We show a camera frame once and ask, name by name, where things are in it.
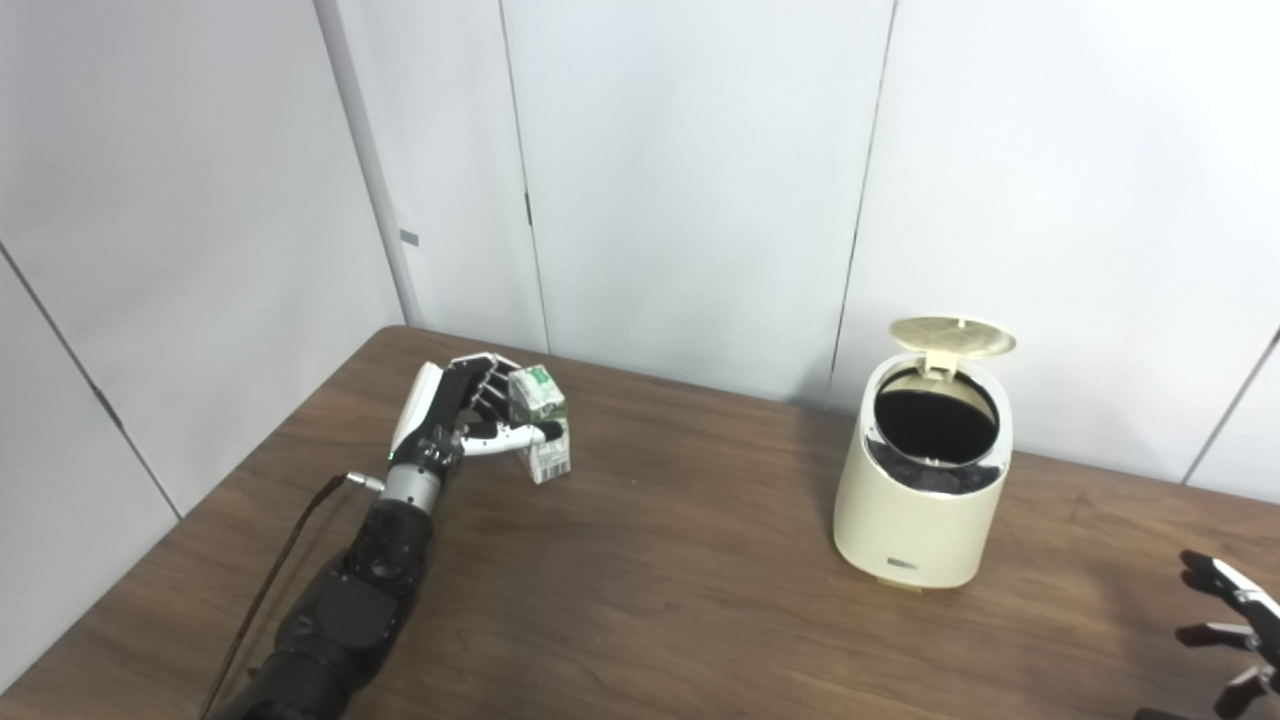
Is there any round cream bin lid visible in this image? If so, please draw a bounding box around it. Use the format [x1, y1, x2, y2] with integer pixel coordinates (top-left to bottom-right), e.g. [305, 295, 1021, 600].
[889, 316, 1017, 376]

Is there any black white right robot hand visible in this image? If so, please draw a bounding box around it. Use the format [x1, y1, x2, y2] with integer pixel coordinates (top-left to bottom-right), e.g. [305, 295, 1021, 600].
[1135, 549, 1280, 720]

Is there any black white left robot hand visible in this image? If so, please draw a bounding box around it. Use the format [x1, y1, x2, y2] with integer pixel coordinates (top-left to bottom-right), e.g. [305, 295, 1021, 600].
[388, 352, 564, 471]

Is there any green white milk carton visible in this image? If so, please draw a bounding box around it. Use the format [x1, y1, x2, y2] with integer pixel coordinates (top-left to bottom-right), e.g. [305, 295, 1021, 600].
[507, 364, 572, 485]

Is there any black bin liner bag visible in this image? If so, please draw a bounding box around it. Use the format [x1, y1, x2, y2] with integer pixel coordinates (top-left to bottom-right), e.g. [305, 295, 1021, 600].
[866, 368, 1001, 496]

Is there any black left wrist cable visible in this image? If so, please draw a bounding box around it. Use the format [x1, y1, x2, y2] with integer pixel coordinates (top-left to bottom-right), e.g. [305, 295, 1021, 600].
[200, 472, 386, 716]

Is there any cream-colored bin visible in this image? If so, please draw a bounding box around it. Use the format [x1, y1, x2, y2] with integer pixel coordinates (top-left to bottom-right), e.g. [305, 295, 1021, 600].
[833, 316, 1017, 591]

